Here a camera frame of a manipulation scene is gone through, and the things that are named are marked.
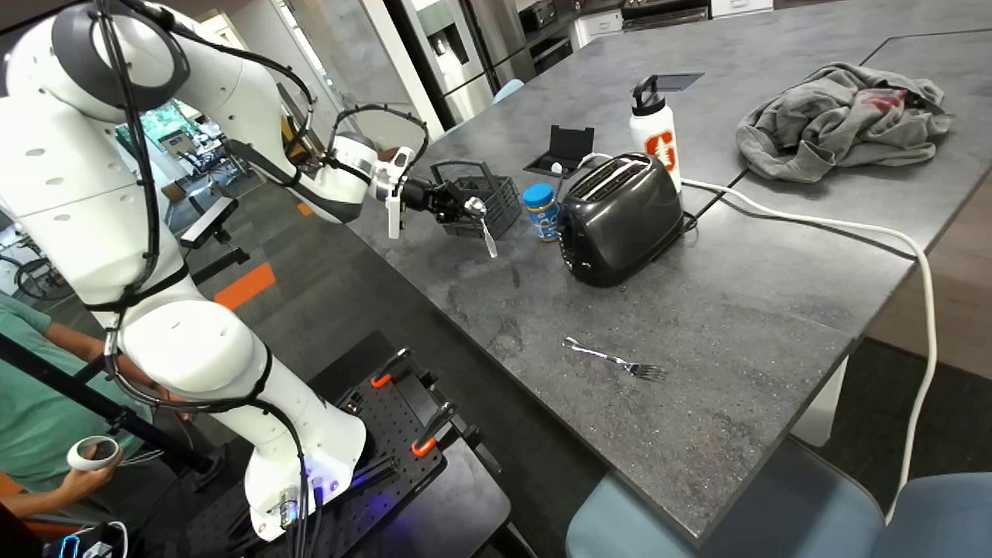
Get thick white cable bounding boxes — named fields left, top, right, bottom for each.
left=576, top=150, right=942, bottom=528

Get person's hand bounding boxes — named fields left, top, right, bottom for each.
left=59, top=441, right=130, bottom=509

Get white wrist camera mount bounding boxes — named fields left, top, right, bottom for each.
left=365, top=141, right=418, bottom=246

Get silver metal fork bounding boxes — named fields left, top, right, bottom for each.
left=558, top=332, right=663, bottom=383

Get black toaster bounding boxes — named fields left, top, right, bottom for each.
left=555, top=150, right=688, bottom=292

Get orange-handled metal clamp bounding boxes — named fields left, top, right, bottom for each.
left=406, top=396, right=462, bottom=463
left=365, top=344, right=415, bottom=394

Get blue labelled can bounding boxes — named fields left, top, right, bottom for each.
left=518, top=180, right=564, bottom=249

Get light blue chair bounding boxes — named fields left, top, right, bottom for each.
left=564, top=441, right=867, bottom=558
left=489, top=74, right=529, bottom=109
left=865, top=469, right=992, bottom=558

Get silver metal spoon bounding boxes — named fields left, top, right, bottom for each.
left=470, top=194, right=504, bottom=262

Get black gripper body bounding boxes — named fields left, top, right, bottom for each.
left=398, top=172, right=468, bottom=227

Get stainless steel fridge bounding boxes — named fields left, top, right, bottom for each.
left=394, top=0, right=504, bottom=128

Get white bottle orange logo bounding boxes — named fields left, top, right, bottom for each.
left=626, top=72, right=684, bottom=194

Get black dish drying rack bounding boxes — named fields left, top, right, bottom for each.
left=429, top=158, right=528, bottom=246

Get green shirt person torso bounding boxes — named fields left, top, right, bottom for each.
left=0, top=289, right=123, bottom=499

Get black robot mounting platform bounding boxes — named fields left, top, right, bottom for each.
left=308, top=359, right=518, bottom=558

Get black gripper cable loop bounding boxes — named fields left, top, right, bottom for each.
left=326, top=99, right=434, bottom=172

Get person's bare forearm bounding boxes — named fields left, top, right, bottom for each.
left=42, top=316, right=159, bottom=404
left=0, top=469, right=82, bottom=523

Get flat grey table outlet cover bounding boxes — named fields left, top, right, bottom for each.
left=649, top=69, right=710, bottom=95

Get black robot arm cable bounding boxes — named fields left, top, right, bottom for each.
left=84, top=0, right=316, bottom=520

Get white table leg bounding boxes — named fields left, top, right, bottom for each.
left=795, top=354, right=862, bottom=449

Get black slanted pole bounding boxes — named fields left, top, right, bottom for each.
left=0, top=327, right=217, bottom=473

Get black toaster cord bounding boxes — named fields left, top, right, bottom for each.
left=677, top=184, right=749, bottom=235

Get crumpled grey cloth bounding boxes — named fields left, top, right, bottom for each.
left=733, top=60, right=957, bottom=188

